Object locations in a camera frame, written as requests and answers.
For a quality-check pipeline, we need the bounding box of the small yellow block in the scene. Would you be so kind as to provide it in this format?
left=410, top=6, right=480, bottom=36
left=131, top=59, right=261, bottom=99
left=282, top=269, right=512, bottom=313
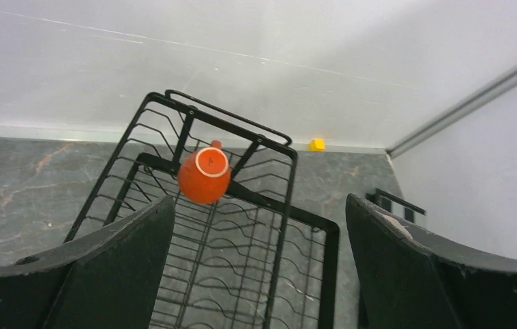
left=309, top=138, right=325, bottom=152

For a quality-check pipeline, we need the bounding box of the black wire dish rack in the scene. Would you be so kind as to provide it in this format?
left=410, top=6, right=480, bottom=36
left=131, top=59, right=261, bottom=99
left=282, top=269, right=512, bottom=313
left=66, top=90, right=340, bottom=328

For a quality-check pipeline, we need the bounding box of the checkerboard calibration board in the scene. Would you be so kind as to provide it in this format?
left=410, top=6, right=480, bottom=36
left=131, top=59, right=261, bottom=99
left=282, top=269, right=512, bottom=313
left=366, top=188, right=427, bottom=228

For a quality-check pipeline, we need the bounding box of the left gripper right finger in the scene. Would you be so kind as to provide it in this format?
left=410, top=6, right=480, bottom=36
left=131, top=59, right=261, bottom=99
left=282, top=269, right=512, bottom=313
left=345, top=194, right=517, bottom=328

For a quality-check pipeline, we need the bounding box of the orange cup top rack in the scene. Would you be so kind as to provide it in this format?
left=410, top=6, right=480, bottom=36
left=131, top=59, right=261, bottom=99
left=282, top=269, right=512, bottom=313
left=177, top=140, right=231, bottom=204

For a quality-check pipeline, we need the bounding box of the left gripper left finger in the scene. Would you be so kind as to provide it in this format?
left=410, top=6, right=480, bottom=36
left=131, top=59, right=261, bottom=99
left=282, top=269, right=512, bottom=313
left=0, top=197, right=175, bottom=328

